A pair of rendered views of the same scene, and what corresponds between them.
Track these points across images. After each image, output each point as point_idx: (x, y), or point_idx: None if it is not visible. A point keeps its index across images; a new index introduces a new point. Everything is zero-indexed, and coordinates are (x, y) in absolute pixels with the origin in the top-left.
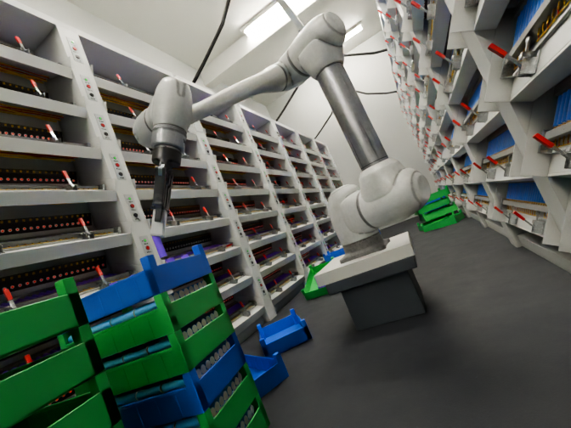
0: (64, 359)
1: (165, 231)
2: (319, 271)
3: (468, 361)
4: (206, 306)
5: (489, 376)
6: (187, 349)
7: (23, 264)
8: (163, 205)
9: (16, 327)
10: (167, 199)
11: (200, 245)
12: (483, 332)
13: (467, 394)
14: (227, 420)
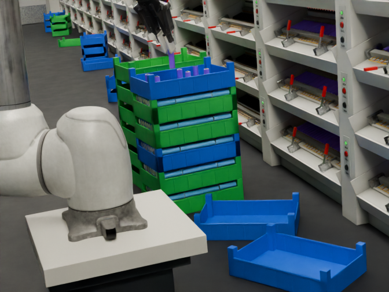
0: (128, 92)
1: (169, 49)
2: (167, 197)
3: (18, 261)
4: (145, 117)
5: (8, 254)
6: (135, 127)
7: (289, 4)
8: (153, 31)
9: (122, 73)
10: (160, 25)
11: (147, 76)
12: (2, 280)
13: (22, 245)
14: (145, 177)
